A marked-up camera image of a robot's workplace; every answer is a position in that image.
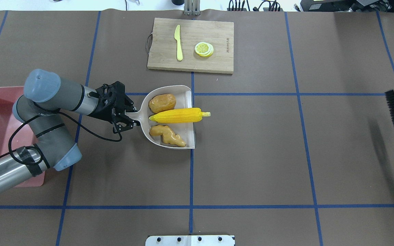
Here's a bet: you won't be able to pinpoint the brown toy potato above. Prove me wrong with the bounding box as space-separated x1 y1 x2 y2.
148 94 176 114

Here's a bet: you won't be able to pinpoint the yellow toy corn cob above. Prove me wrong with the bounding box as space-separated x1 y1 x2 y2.
148 108 211 124

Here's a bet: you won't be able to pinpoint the pink plastic bin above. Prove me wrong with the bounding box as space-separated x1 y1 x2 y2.
0 86 46 188

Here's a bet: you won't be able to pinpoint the metal mounting plate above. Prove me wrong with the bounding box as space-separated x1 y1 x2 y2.
145 235 236 246

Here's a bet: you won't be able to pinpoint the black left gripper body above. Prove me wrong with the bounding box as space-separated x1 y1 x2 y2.
88 81 129 123

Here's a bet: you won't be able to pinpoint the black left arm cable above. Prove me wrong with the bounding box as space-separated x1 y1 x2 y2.
8 109 122 164

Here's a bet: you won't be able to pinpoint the aluminium frame post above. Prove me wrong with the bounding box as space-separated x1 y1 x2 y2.
183 0 201 16

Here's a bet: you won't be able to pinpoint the yellow plastic knife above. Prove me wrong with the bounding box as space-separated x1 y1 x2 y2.
174 25 183 61

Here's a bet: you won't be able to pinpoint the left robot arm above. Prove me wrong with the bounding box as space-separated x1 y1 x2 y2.
0 69 140 193

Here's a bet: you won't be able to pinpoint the yellow lemon slices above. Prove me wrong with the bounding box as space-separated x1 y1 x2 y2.
194 42 214 57

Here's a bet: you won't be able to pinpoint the wooden cutting board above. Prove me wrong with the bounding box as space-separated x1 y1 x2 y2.
147 17 234 74

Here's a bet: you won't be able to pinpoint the tan toy ginger root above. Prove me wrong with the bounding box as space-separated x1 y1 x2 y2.
149 125 187 147

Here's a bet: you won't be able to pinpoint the beige plastic dustpan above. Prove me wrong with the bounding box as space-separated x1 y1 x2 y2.
125 85 196 149

